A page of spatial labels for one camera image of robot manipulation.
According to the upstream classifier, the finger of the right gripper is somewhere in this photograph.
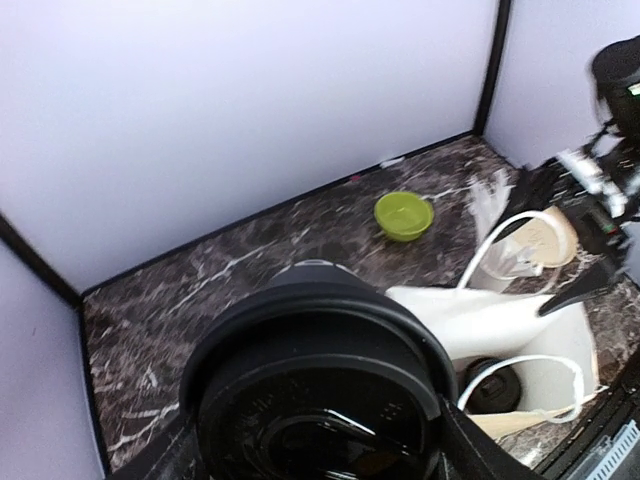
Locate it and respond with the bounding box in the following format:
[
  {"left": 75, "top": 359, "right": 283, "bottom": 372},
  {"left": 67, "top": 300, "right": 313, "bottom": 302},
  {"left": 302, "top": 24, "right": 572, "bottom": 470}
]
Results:
[{"left": 537, "top": 259, "right": 622, "bottom": 316}]

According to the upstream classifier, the brown paper bag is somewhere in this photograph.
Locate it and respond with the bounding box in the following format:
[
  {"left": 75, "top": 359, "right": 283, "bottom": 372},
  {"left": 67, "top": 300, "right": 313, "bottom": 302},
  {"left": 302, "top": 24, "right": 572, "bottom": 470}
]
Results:
[{"left": 384, "top": 209, "right": 609, "bottom": 441}]

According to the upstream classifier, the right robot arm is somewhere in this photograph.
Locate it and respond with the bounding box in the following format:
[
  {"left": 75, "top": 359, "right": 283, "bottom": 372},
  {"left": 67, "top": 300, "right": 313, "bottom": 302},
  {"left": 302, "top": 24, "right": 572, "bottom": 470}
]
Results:
[{"left": 510, "top": 37, "right": 639, "bottom": 316}]

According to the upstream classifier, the bundle of white wrapped straws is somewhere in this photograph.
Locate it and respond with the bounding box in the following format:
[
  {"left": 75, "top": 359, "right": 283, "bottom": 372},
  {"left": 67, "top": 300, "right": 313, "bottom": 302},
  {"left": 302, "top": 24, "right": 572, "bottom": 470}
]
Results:
[{"left": 467, "top": 169, "right": 512, "bottom": 244}]

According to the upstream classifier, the black frame post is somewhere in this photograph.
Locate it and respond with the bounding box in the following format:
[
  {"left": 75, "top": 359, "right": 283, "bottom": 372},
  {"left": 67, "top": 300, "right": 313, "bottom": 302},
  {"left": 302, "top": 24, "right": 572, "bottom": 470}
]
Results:
[
  {"left": 1, "top": 215, "right": 83, "bottom": 311},
  {"left": 472, "top": 0, "right": 513, "bottom": 137}
]

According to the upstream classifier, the single black lid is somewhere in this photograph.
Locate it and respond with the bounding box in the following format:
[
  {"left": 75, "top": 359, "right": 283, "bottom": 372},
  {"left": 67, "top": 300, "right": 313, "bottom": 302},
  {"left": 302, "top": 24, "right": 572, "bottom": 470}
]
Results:
[
  {"left": 466, "top": 366, "right": 522, "bottom": 415},
  {"left": 180, "top": 261, "right": 458, "bottom": 479}
]

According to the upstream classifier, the beige plate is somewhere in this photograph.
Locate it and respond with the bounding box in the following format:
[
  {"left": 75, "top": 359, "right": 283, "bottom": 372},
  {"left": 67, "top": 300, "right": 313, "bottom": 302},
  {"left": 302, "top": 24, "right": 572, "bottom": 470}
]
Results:
[{"left": 511, "top": 207, "right": 578, "bottom": 268}]

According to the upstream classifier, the right black frame post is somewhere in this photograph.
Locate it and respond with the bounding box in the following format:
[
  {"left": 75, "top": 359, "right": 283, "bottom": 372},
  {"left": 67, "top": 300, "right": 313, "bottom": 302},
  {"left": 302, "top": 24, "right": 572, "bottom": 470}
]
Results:
[{"left": 472, "top": 0, "right": 513, "bottom": 137}]

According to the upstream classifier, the green bowl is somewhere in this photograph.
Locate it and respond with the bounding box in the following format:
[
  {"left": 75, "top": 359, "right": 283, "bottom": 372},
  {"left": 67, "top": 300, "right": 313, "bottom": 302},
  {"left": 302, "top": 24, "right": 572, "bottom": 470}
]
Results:
[{"left": 374, "top": 191, "right": 435, "bottom": 242}]

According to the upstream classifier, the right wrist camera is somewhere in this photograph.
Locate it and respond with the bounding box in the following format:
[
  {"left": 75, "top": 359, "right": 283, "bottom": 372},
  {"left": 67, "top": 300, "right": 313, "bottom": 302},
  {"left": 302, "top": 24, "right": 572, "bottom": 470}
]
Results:
[{"left": 556, "top": 150, "right": 628, "bottom": 218}]

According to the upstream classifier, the white cup holding straws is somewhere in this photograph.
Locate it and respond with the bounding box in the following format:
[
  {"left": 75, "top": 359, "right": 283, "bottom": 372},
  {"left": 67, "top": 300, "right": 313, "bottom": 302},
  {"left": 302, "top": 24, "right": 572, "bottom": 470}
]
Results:
[{"left": 469, "top": 239, "right": 542, "bottom": 293}]

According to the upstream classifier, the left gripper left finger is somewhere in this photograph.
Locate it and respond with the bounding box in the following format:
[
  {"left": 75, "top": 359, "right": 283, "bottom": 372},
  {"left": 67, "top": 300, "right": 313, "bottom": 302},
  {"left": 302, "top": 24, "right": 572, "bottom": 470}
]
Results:
[{"left": 109, "top": 429, "right": 197, "bottom": 480}]

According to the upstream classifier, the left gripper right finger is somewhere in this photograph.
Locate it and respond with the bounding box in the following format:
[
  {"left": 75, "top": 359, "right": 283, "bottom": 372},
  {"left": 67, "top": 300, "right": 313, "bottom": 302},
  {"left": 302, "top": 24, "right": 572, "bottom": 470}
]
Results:
[{"left": 439, "top": 396, "right": 542, "bottom": 480}]

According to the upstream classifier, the left black frame post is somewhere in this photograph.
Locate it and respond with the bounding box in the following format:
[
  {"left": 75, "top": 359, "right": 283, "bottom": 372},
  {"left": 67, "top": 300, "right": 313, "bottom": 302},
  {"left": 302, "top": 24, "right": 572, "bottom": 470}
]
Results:
[{"left": 1, "top": 215, "right": 83, "bottom": 311}]

